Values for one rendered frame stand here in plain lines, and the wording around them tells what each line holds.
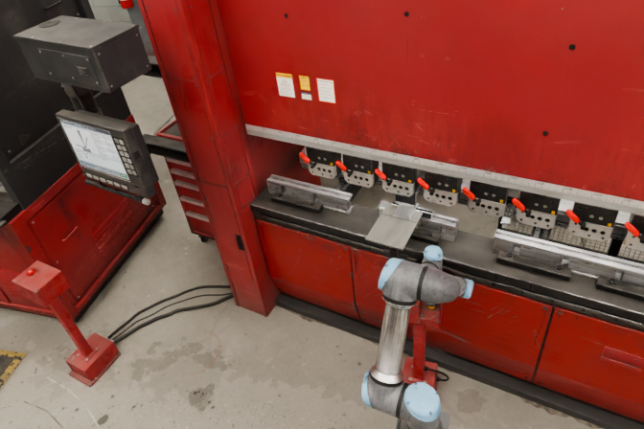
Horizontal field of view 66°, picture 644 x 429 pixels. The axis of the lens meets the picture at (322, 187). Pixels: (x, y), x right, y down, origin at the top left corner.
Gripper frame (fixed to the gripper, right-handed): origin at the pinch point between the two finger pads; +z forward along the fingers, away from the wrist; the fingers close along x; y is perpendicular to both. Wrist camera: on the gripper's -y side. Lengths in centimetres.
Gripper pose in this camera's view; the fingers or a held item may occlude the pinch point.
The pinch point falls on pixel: (430, 304)
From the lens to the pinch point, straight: 237.4
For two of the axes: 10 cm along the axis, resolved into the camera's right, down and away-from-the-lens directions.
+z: 1.3, 7.3, 6.7
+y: 3.0, -6.7, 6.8
